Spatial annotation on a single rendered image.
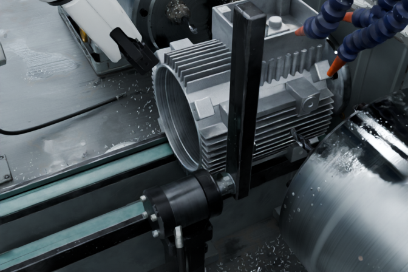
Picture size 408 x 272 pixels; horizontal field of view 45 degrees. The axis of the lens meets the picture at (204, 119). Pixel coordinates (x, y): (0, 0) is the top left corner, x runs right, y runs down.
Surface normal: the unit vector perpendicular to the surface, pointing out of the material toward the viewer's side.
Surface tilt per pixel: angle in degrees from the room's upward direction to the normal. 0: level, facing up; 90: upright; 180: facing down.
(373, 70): 90
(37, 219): 90
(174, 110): 58
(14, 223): 90
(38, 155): 0
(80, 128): 0
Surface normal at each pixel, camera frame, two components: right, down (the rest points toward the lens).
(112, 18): 0.54, 0.44
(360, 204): -0.68, -0.24
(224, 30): -0.90, 0.29
